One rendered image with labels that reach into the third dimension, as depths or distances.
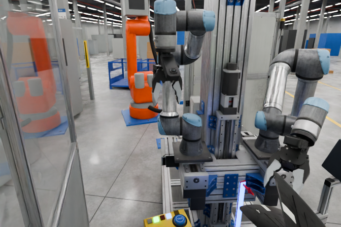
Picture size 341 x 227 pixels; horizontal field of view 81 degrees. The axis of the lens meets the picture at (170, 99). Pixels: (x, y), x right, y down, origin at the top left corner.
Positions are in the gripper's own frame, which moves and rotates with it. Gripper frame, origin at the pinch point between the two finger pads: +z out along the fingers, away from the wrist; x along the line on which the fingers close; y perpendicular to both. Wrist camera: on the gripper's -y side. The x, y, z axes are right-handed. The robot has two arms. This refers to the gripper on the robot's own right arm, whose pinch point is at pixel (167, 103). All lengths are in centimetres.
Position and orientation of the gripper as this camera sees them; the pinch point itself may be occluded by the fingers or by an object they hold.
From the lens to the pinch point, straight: 75.1
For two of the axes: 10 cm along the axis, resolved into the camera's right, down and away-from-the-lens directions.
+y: -3.1, -2.7, 9.1
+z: 0.0, 9.6, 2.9
